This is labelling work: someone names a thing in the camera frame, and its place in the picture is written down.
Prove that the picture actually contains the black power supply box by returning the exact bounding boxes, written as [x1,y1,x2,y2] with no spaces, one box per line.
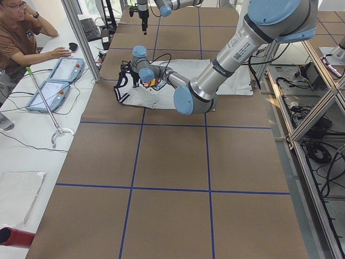
[299,62,324,87]

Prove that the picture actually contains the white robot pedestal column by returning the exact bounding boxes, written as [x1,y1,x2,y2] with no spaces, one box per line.
[216,66,254,96]

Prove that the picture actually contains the red cylinder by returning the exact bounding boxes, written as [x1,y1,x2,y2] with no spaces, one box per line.
[1,227,35,249]

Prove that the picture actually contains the clear plastic bag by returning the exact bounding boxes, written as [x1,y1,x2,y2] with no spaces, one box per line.
[1,171,46,228]

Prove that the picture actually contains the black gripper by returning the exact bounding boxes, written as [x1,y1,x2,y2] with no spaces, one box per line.
[139,10,149,35]
[130,70,140,88]

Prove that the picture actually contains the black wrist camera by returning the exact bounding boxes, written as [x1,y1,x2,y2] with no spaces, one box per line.
[129,6,138,17]
[120,60,131,74]

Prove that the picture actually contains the white cartoon print t-shirt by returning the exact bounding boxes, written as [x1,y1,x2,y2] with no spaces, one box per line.
[114,59,210,110]

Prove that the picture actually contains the seated person brown shirt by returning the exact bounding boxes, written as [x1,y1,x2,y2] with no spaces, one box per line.
[1,1,58,81]

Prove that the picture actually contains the aluminium frame post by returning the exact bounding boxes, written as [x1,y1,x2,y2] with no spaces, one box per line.
[61,0,101,83]

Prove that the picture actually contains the black computer mouse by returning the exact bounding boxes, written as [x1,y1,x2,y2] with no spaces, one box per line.
[68,42,78,52]

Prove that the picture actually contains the person's hand on mouse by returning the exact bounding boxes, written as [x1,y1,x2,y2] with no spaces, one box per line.
[51,47,72,59]

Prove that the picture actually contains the black keyboard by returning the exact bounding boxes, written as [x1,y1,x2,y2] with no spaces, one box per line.
[79,18,101,42]

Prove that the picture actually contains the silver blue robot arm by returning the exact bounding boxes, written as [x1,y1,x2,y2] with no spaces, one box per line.
[130,1,318,115]
[129,0,203,35]

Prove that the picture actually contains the silver reacher grabber tool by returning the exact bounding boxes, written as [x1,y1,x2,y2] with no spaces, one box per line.
[26,66,75,149]

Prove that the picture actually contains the upper blue teach pendant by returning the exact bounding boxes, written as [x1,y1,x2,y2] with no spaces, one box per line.
[48,57,85,83]

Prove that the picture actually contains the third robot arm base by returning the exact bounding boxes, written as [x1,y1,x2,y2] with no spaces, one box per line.
[319,38,344,66]

